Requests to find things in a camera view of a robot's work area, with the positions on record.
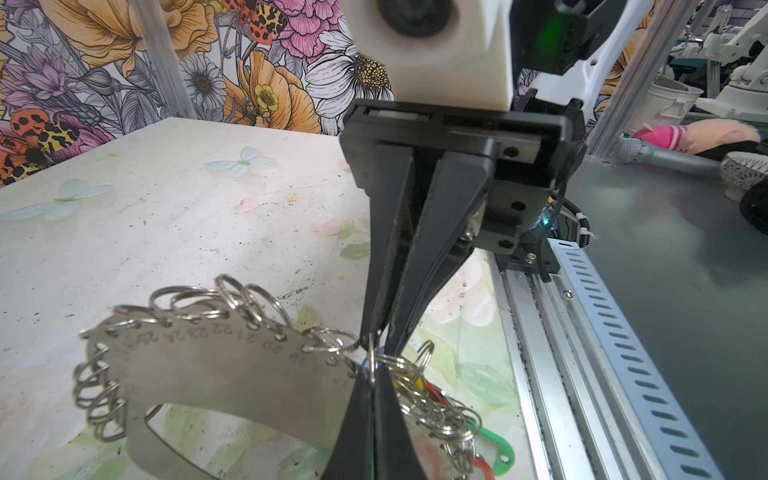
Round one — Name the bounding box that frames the aluminium front rail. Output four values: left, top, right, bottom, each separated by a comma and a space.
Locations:
490, 258, 640, 479

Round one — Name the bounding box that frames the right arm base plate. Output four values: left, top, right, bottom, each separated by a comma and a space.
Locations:
495, 221, 561, 275

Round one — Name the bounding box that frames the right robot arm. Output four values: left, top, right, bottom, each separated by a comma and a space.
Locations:
339, 1, 634, 355

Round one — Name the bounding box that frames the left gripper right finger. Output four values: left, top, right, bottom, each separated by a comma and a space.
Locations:
374, 380, 426, 480

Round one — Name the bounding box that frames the large metal key ring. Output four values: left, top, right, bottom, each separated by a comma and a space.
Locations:
71, 273, 436, 480

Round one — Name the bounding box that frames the white bucket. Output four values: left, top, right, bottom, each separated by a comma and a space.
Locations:
624, 77, 704, 135

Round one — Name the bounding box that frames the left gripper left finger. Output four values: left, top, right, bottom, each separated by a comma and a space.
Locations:
321, 370, 374, 480

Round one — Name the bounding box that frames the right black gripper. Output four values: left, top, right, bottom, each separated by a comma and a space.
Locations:
339, 98, 585, 356

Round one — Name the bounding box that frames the pink plush toy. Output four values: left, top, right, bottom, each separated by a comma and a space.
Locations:
632, 118, 761, 155

